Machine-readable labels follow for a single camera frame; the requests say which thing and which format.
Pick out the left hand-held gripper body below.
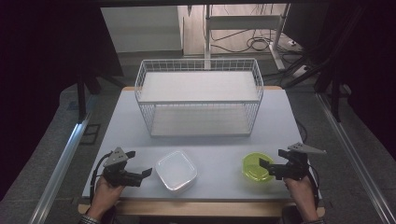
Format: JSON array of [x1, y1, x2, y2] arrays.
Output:
[[102, 147, 144, 188]]

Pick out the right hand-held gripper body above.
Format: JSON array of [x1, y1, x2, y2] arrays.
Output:
[[270, 142, 328, 182]]

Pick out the green translucent bowl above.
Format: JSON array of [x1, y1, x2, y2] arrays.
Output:
[[242, 151, 276, 184]]

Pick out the white square bowl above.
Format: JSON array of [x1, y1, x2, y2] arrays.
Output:
[[154, 149, 199, 195]]

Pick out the white wire shelf rack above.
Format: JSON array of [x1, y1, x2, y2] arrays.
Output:
[[134, 58, 265, 138]]

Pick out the person's left hand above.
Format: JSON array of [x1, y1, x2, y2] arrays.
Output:
[[92, 175, 126, 213]]

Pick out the person's left leg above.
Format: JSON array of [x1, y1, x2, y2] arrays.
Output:
[[98, 204, 120, 224]]

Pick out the person's leg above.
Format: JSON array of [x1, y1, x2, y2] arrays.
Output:
[[98, 204, 120, 224], [280, 204, 304, 224]]

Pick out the person's right leg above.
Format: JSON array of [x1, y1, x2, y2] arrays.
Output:
[[280, 204, 304, 224]]

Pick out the black metal stand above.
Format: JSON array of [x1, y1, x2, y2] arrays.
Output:
[[313, 60, 347, 123], [76, 69, 126, 123]]

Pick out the white power strip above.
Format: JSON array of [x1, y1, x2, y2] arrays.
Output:
[[291, 64, 313, 79]]

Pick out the white cabinet panel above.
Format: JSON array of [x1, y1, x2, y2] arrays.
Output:
[[100, 6, 184, 54]]

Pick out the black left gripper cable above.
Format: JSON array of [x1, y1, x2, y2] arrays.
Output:
[[89, 151, 113, 204]]

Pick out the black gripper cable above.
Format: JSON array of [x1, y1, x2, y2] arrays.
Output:
[[89, 151, 113, 204], [306, 161, 321, 210]]

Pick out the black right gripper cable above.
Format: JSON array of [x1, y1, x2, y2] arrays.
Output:
[[306, 161, 321, 210]]

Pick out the black cable beside table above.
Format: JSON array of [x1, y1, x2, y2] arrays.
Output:
[[296, 119, 310, 145]]

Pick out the aluminium rail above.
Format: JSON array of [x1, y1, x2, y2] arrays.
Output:
[[29, 112, 93, 224], [315, 92, 396, 224]]

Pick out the black floor cables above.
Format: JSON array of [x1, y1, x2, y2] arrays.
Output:
[[209, 27, 310, 61]]

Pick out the white desk frame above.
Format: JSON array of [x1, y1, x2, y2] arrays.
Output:
[[204, 3, 292, 71]]

